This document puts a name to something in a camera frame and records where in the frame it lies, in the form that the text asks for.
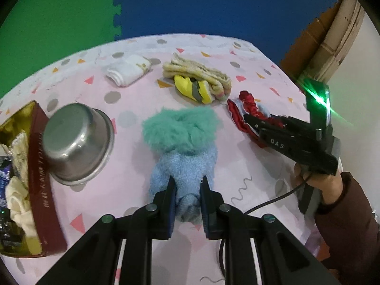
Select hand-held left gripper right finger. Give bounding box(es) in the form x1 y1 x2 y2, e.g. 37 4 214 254
199 176 342 285

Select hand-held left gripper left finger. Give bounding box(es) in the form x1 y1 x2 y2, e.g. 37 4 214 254
37 176 179 285

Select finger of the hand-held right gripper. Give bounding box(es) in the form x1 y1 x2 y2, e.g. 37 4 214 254
269 117 319 140
243 115 297 138

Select red and white cloth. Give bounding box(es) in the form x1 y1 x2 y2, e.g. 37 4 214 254
227 90 293 149

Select light blue fluffy cloth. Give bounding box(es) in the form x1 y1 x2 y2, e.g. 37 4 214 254
148 144 219 223

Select yellow cloth with grey stripe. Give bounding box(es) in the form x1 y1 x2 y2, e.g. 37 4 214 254
174 75 214 105

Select yellow checked towel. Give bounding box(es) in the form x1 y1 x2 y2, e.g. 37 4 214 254
162 53 233 100

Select red box with gold inside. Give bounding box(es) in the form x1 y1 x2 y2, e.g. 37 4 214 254
0 100 68 258

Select blue snack packet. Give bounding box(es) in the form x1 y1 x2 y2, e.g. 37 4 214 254
0 154 14 211

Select person's right forearm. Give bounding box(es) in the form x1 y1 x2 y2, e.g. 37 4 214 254
315 172 380 276

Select person's right hand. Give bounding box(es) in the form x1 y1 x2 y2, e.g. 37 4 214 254
292 162 344 205

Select teal fluffy scrunchie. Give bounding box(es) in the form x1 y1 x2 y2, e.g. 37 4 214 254
142 107 222 155

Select brown foam mat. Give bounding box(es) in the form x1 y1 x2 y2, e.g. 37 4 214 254
280 0 349 75

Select pink patterned tablecloth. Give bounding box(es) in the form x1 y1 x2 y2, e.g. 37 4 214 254
0 33 327 285

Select steel bowl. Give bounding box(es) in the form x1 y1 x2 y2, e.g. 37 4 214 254
42 103 116 186

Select blue foam mat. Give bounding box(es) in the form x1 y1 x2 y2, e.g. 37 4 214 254
114 0 342 63

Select white folded socks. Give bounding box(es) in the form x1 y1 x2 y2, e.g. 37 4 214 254
106 55 151 88

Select green foam mat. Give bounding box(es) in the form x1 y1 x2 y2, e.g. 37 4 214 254
0 0 124 98

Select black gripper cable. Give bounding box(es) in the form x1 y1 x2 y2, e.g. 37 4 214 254
243 181 306 214
218 239 228 277

